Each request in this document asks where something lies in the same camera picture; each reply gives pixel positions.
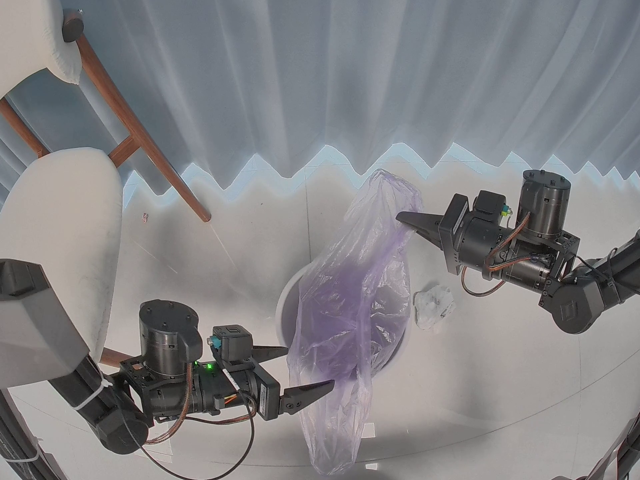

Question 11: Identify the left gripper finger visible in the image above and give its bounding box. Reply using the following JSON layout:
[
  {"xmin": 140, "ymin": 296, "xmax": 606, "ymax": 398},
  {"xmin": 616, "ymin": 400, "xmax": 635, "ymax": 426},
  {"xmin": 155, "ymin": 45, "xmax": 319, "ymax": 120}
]
[
  {"xmin": 278, "ymin": 379, "xmax": 335, "ymax": 416},
  {"xmin": 250, "ymin": 345, "xmax": 290, "ymax": 365}
]

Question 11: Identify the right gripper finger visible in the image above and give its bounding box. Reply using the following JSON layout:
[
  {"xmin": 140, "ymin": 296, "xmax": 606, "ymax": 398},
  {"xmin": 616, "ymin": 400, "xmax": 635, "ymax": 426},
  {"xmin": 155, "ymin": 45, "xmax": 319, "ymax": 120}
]
[{"xmin": 396, "ymin": 211, "xmax": 444, "ymax": 250}]

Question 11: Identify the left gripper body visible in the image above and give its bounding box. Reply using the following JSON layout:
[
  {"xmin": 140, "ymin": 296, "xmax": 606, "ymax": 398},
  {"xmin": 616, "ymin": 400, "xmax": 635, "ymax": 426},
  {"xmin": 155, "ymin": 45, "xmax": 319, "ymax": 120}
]
[{"xmin": 192, "ymin": 360, "xmax": 282, "ymax": 423}]

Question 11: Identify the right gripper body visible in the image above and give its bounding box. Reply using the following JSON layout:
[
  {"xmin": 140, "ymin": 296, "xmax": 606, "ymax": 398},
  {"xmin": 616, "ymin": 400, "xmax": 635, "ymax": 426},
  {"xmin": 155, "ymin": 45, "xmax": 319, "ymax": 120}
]
[{"xmin": 438, "ymin": 194, "xmax": 523, "ymax": 283}]

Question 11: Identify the white paper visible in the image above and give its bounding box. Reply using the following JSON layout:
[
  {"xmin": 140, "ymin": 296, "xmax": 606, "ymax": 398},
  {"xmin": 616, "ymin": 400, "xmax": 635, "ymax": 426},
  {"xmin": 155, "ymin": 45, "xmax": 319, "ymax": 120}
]
[{"xmin": 413, "ymin": 283, "xmax": 458, "ymax": 331}]

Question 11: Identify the purple plastic bag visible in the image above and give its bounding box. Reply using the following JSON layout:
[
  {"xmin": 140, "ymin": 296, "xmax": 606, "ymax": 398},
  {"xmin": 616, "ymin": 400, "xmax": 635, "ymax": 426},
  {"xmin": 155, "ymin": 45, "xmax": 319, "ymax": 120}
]
[{"xmin": 287, "ymin": 168, "xmax": 425, "ymax": 475}]

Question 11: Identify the white trash bin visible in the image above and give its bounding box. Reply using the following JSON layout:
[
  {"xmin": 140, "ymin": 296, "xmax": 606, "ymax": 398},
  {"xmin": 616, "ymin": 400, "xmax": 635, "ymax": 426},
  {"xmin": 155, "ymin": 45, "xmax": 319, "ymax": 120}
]
[{"xmin": 276, "ymin": 263, "xmax": 414, "ymax": 373}]

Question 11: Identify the pale blue curtain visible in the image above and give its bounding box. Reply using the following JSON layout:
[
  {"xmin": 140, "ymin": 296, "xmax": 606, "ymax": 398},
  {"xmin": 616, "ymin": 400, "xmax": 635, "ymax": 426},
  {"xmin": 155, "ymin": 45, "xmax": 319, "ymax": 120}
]
[{"xmin": 0, "ymin": 0, "xmax": 640, "ymax": 204}]

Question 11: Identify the white cushioned wooden chair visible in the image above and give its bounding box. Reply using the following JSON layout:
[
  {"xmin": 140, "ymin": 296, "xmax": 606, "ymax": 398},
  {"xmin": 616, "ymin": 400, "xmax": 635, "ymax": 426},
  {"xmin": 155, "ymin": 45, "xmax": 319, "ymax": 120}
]
[{"xmin": 0, "ymin": 0, "xmax": 212, "ymax": 369}]

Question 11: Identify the black cable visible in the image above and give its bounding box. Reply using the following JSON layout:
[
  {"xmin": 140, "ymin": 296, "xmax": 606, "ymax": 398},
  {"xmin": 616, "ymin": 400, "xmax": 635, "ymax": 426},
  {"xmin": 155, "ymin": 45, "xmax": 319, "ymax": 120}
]
[{"xmin": 141, "ymin": 403, "xmax": 257, "ymax": 480}]

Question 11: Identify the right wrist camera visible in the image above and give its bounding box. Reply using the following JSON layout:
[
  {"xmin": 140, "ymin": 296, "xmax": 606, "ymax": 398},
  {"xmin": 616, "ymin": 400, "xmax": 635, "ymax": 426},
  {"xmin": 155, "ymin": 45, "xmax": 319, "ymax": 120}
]
[{"xmin": 472, "ymin": 189, "xmax": 513, "ymax": 221}]

